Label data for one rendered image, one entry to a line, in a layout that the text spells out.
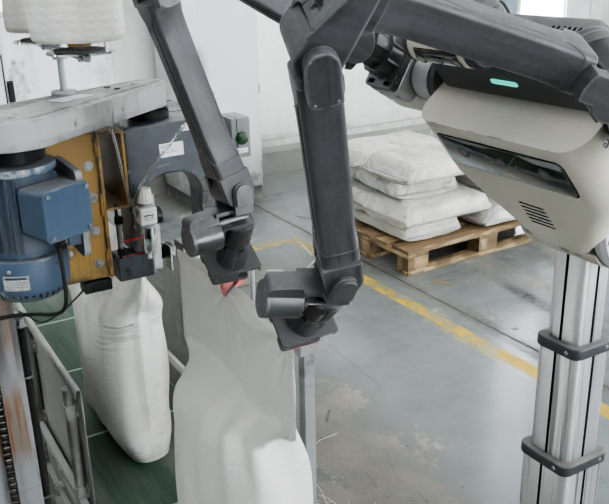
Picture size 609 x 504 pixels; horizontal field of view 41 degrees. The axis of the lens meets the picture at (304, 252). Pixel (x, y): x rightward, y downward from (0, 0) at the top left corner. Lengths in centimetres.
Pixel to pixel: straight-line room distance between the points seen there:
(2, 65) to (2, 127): 301
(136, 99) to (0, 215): 39
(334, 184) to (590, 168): 44
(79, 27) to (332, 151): 63
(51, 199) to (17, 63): 305
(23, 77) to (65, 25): 300
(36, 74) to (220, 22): 155
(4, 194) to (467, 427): 211
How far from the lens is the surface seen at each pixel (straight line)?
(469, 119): 142
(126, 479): 226
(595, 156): 128
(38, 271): 152
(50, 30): 148
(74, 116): 152
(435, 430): 311
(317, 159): 98
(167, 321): 293
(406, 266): 445
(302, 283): 116
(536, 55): 99
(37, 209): 143
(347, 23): 86
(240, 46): 564
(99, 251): 176
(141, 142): 173
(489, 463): 296
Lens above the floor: 167
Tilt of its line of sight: 20 degrees down
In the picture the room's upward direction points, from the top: 1 degrees counter-clockwise
